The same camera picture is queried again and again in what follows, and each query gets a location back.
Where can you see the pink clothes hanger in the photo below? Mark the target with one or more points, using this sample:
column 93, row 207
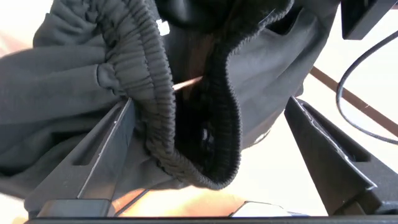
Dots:
column 186, row 83

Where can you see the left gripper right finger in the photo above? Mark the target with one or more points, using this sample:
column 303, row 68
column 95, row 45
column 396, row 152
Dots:
column 332, row 174

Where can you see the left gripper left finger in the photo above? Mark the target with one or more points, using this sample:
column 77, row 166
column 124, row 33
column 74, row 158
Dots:
column 93, row 174

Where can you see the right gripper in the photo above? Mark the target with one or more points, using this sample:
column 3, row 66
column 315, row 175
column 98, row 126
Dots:
column 360, row 15

